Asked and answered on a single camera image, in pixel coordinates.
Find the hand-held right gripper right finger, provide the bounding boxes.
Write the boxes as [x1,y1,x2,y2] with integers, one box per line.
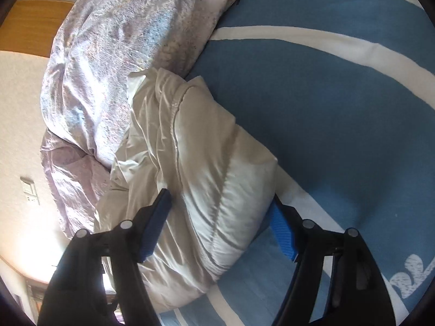
[270,193,396,326]

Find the blue white striped bed sheet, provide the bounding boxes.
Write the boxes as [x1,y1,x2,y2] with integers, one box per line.
[156,0,435,326]

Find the beige puffer jacket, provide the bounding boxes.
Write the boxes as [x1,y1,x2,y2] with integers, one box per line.
[93,68,279,313]

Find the wooden headboard panel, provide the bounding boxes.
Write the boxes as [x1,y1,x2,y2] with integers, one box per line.
[0,0,75,58]

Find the lilac floral duvet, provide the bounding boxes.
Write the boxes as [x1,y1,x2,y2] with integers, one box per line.
[40,0,266,242]

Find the white wall socket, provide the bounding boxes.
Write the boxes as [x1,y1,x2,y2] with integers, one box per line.
[22,185,40,206]

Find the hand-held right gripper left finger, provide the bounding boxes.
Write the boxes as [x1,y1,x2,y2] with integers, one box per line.
[37,188,172,326]

